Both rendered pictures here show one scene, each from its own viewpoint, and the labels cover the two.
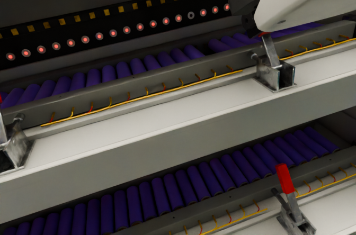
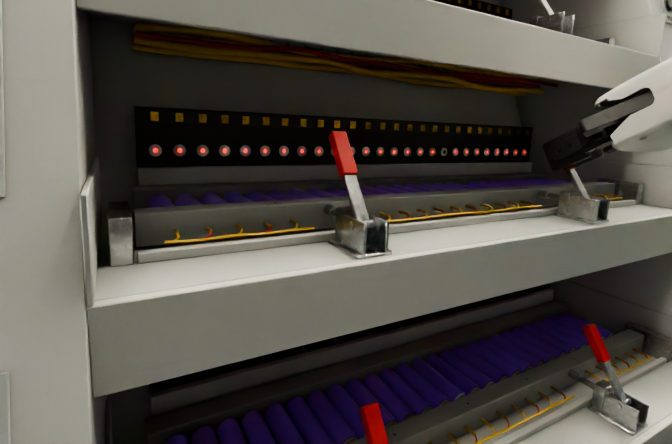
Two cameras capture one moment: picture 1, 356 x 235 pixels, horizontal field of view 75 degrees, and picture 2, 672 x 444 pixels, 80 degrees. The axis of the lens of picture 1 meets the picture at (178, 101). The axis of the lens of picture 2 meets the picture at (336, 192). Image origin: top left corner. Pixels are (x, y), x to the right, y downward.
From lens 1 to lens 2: 0.27 m
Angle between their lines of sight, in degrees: 27
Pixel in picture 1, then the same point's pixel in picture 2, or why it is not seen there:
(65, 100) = (377, 201)
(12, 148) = (382, 226)
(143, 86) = (450, 203)
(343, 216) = (659, 402)
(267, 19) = (633, 134)
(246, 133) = (575, 264)
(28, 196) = (390, 294)
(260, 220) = (572, 410)
